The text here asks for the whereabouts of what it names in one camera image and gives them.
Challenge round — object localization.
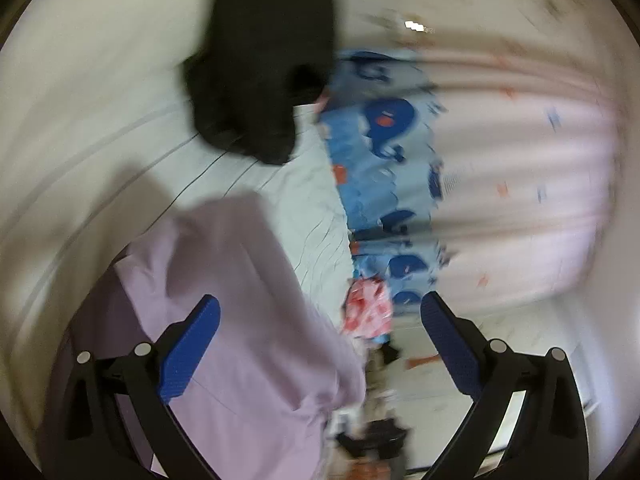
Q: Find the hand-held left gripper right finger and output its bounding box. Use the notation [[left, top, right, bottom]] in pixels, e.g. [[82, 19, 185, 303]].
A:
[[420, 291, 591, 480]]

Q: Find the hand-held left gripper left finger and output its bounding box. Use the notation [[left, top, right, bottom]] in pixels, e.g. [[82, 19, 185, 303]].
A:
[[37, 294, 222, 480]]

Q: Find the purple two-tone jacket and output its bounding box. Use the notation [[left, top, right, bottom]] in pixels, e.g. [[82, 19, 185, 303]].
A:
[[65, 195, 368, 480]]

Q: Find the pink checked cloth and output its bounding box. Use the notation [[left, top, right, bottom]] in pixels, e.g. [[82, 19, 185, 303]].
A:
[[341, 277, 393, 343]]

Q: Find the whale print curtain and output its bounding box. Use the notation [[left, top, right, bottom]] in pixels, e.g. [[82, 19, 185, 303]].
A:
[[315, 35, 621, 321]]

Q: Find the white striped bed sheet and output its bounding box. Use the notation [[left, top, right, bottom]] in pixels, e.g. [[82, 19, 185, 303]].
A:
[[0, 0, 356, 461]]

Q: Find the black garment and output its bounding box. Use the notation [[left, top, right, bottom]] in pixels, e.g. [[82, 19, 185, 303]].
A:
[[181, 0, 337, 166]]

